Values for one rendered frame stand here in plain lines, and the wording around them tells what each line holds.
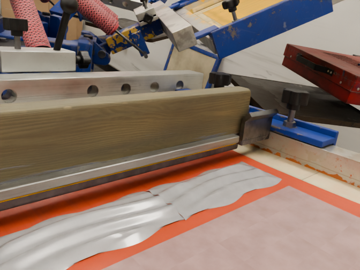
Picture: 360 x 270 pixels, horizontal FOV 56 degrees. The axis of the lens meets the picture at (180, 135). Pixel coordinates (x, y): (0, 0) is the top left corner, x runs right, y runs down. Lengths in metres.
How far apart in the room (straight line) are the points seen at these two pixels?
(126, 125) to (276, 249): 0.20
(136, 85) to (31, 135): 0.36
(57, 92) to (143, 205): 0.29
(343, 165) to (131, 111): 0.30
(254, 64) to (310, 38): 0.48
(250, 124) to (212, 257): 0.26
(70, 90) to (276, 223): 0.39
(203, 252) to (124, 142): 0.15
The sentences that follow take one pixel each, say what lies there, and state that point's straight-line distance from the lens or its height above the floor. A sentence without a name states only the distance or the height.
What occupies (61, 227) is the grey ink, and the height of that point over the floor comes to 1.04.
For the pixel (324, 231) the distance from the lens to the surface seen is 0.39.
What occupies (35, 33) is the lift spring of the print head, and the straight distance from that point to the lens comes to 0.81.
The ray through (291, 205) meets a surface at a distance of 0.42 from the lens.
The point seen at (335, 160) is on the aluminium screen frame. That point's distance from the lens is 0.52.
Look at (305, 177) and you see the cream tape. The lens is 0.51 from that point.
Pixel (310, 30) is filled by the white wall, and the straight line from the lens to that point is 2.51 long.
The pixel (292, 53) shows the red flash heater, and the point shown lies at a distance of 1.46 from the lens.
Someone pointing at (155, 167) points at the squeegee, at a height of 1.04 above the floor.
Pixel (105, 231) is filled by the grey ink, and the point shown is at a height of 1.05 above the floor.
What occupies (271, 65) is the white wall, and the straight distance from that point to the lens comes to 2.65.
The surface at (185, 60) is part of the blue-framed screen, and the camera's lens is 3.17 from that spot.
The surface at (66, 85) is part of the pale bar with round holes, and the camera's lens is 0.59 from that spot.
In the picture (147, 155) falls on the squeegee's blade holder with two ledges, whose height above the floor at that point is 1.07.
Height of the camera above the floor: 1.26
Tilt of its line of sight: 25 degrees down
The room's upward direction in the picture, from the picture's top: 13 degrees clockwise
